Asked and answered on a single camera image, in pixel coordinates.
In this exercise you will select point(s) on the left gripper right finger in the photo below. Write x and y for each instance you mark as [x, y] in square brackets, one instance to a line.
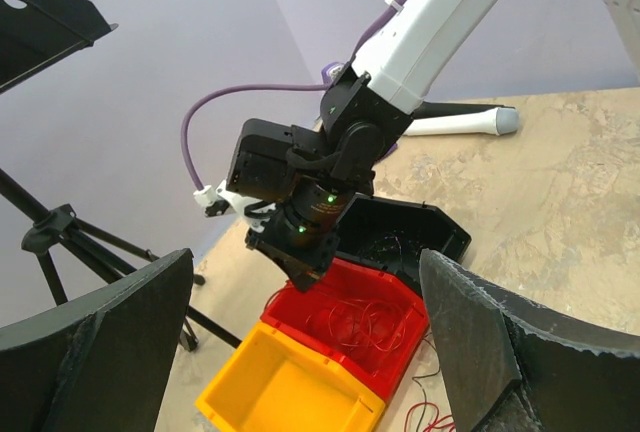
[512, 364]

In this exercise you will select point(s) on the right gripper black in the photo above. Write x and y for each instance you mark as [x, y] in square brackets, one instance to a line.
[304, 256]

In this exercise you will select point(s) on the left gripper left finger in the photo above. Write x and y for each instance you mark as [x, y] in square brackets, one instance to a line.
[100, 362]

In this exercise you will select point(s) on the red plastic bin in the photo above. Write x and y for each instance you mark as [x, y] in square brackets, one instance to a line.
[364, 319]

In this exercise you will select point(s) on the black plastic bin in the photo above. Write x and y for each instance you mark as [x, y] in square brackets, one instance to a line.
[389, 235]

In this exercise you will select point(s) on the yellow plastic bin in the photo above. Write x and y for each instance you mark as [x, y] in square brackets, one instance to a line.
[273, 383]

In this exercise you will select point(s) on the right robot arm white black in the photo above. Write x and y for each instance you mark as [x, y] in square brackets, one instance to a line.
[298, 181]

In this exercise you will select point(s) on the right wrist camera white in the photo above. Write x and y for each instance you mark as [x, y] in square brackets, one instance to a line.
[218, 201]

